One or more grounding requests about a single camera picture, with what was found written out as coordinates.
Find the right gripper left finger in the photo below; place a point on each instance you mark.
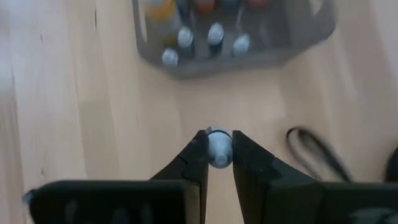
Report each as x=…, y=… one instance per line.
x=109, y=202

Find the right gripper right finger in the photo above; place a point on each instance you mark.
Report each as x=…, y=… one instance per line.
x=295, y=202

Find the small bottle with red label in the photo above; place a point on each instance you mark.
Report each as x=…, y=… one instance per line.
x=215, y=32

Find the grey translucent plastic bin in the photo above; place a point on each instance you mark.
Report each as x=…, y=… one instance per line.
x=273, y=53

